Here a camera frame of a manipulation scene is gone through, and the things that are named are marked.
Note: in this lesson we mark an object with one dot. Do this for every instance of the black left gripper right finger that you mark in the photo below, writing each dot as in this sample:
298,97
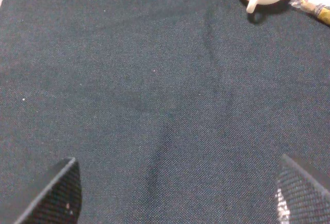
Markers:
302,192

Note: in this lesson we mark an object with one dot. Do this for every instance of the clear wrapped snack bar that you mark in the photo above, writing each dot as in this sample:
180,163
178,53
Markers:
318,8

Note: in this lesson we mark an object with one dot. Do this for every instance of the black tablecloth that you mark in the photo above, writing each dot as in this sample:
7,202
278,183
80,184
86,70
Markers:
178,111

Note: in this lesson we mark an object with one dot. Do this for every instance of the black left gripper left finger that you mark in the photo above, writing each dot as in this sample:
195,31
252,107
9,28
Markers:
55,197

